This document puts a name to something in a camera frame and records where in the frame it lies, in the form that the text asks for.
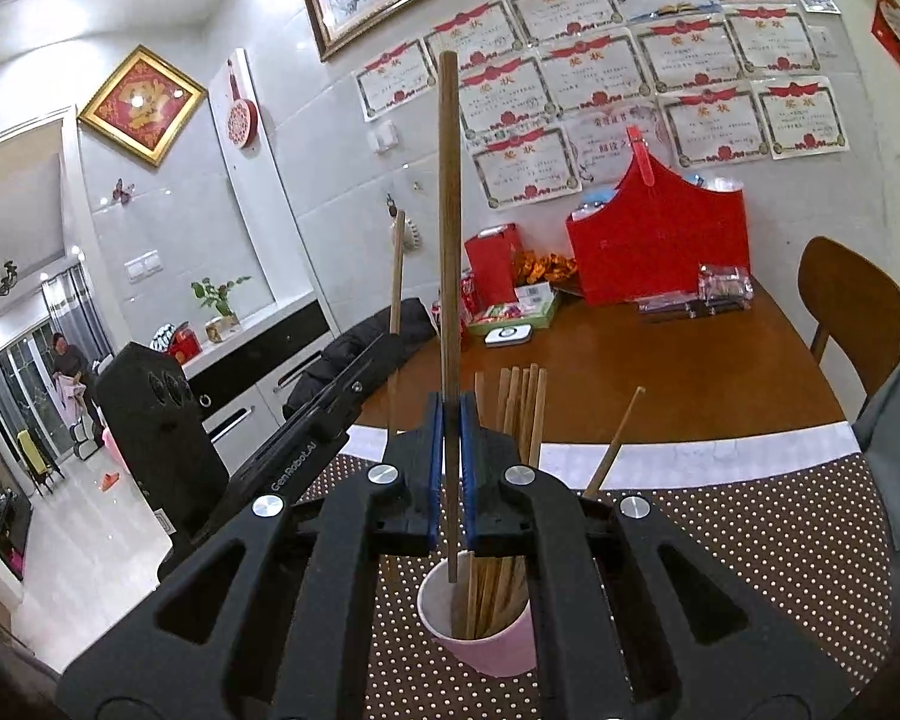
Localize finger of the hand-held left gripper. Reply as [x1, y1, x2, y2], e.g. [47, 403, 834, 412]
[217, 331, 406, 537]

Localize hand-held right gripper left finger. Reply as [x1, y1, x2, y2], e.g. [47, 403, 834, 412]
[56, 390, 447, 720]

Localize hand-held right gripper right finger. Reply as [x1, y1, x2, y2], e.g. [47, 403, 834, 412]
[460, 390, 860, 720]

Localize bundle of wooden chopsticks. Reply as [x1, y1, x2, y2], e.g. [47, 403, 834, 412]
[450, 364, 646, 642]

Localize long wooden chopstick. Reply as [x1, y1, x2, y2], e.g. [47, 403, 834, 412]
[386, 208, 407, 440]
[436, 51, 475, 586]

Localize pink paper cup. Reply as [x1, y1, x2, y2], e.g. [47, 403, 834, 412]
[416, 556, 535, 677]

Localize red container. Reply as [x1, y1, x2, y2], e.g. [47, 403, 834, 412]
[166, 322, 203, 365]

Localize black and white cabinet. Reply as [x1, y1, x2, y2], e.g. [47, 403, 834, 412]
[176, 296, 338, 466]

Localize yellow chair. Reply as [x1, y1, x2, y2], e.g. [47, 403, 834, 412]
[16, 427, 53, 496]

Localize black jacket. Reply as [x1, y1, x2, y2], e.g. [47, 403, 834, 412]
[281, 298, 440, 428]

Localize green potted plant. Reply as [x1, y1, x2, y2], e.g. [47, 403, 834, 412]
[190, 276, 254, 342]

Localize grey window curtain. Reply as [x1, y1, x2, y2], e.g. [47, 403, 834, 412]
[41, 262, 113, 361]

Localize green tray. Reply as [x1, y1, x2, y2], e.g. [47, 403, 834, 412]
[469, 289, 563, 338]

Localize low television stand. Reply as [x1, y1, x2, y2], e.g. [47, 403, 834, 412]
[0, 491, 35, 601]

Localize red gift box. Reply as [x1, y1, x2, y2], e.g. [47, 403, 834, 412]
[465, 223, 522, 308]

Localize orange snack bags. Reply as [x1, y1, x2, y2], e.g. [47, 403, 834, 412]
[516, 249, 578, 286]

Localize hanging round brush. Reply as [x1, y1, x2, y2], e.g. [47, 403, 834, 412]
[386, 195, 425, 250]

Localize white patterned cloth strip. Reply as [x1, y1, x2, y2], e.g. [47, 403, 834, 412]
[341, 420, 863, 496]

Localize dark flat plastic packet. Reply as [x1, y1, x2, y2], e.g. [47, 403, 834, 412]
[637, 294, 710, 320]

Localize red gift basket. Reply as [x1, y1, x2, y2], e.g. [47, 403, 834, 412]
[566, 136, 752, 305]

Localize brown polka dot tablecloth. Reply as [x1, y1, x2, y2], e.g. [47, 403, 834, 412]
[300, 450, 893, 720]

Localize clear plastic packet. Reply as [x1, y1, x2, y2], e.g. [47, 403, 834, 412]
[697, 262, 755, 312]

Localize gold framed red picture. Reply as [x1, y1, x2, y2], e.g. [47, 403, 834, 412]
[77, 45, 209, 168]

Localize wooden chair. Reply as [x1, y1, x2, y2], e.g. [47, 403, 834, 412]
[797, 236, 900, 421]

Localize person's grey clothing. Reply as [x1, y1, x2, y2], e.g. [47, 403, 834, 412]
[851, 345, 900, 552]

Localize red round wall ornament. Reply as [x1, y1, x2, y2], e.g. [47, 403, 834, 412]
[225, 60, 260, 149]

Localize wall of award certificates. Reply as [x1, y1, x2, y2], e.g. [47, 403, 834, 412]
[354, 0, 850, 209]

